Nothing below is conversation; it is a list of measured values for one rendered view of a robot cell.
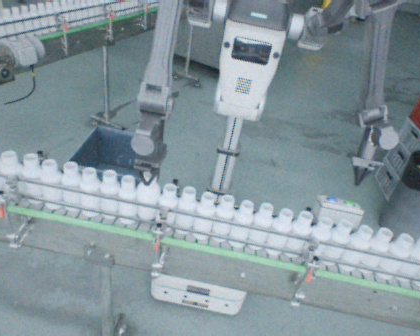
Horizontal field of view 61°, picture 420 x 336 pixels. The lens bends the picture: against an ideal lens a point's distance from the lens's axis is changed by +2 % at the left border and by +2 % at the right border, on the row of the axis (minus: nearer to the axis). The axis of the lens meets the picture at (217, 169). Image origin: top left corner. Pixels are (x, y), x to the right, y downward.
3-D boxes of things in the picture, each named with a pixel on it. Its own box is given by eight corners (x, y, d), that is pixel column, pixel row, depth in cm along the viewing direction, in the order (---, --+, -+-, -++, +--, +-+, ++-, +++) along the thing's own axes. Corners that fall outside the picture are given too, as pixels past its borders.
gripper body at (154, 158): (134, 164, 93) (134, 141, 89) (145, 144, 101) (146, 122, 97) (157, 169, 93) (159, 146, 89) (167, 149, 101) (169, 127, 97)
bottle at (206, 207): (189, 228, 114) (195, 190, 104) (206, 225, 116) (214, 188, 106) (194, 242, 110) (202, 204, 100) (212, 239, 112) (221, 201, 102)
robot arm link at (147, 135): (175, 94, 87) (141, 87, 87) (164, 115, 78) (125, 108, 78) (171, 135, 94) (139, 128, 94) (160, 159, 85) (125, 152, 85)
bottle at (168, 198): (174, 220, 116) (181, 182, 106) (172, 233, 111) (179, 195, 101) (156, 217, 115) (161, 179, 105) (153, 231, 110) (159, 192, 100)
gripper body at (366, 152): (383, 168, 113) (391, 146, 110) (351, 162, 113) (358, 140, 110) (375, 163, 119) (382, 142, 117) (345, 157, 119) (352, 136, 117)
